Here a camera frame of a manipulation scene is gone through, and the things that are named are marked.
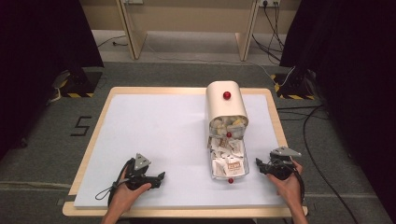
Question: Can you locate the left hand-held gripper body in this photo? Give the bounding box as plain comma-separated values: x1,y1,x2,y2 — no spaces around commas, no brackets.
117,152,163,191

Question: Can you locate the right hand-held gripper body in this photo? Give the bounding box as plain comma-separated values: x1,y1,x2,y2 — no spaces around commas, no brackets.
262,146,303,181

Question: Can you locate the cream cabinet with red knob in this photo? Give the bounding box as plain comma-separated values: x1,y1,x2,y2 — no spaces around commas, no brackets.
205,80,249,140

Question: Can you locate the person's right hand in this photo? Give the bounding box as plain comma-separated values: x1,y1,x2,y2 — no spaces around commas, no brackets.
266,161,304,209

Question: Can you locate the person's left hand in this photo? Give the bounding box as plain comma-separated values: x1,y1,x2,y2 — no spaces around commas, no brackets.
107,167,153,217

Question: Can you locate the pile of white sachets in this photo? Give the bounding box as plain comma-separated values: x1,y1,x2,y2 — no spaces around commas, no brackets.
208,136,248,178

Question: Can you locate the white table mat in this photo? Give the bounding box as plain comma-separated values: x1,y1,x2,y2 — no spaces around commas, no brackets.
73,93,286,209

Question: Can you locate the pile of yellowish wrapped packets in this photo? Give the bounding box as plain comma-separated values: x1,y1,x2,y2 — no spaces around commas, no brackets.
209,116,248,139

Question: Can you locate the stand base with striped tape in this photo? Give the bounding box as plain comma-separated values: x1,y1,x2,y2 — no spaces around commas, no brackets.
269,72,316,101
50,69,104,99

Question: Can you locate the dark curtain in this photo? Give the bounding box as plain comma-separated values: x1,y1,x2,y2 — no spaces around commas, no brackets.
278,0,396,216
0,0,105,161

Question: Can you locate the light wooden desk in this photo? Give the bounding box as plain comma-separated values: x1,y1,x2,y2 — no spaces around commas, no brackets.
115,0,262,62

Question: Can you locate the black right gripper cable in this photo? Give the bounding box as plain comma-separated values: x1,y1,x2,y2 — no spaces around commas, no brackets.
290,166,306,204

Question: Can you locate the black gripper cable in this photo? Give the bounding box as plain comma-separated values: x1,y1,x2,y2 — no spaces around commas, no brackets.
290,166,306,204
94,158,135,207

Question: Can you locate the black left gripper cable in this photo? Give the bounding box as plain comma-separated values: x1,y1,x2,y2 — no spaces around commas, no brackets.
94,158,135,207

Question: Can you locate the long black floor cable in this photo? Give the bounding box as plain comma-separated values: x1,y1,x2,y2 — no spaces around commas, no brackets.
303,105,362,224

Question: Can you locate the bundle of black cables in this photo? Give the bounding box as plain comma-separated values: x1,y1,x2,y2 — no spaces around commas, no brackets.
251,2,286,63

